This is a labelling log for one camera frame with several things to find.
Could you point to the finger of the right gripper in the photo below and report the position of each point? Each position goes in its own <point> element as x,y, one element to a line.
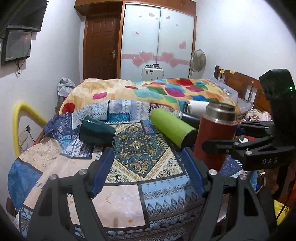
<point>256,129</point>
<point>233,147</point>

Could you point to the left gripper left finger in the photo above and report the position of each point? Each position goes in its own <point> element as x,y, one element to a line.
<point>51,218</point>

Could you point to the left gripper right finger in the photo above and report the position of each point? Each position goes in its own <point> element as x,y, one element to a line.
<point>231,210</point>

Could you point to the red thermos bottle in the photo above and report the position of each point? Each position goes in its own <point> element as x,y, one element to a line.
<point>217,123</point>

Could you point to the dark green faceted cup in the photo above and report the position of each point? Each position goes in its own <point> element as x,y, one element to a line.
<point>96,132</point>

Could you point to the grey pillow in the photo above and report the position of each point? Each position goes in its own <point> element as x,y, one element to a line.
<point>243,105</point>

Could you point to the wooden bed headboard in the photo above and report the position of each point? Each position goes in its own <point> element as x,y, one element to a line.
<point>248,88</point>

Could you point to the white thermos bottle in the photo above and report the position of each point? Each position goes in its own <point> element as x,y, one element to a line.
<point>195,107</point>

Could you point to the black thermos bottle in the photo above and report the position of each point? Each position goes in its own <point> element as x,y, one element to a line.
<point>191,120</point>

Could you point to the green thermos bottle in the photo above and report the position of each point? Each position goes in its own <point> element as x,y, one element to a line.
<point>179,132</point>

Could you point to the standing electric fan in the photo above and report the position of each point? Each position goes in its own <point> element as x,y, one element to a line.
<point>197,62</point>

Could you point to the colourful blocks blanket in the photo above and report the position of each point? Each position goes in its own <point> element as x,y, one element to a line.
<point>172,92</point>

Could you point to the white appliance box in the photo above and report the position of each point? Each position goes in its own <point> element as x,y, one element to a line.
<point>152,72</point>

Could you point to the yellow foam tube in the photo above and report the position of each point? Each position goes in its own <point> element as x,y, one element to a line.
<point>22,114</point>

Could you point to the frosted sliding wardrobe doors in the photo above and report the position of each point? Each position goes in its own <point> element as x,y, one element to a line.
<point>155,35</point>

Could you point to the brown wooden door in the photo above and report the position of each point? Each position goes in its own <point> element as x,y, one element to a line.
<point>100,45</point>

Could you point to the small wall monitor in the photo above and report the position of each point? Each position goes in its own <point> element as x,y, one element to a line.
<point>16,46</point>

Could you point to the wall mounted black television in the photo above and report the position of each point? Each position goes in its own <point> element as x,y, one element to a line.
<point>30,17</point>

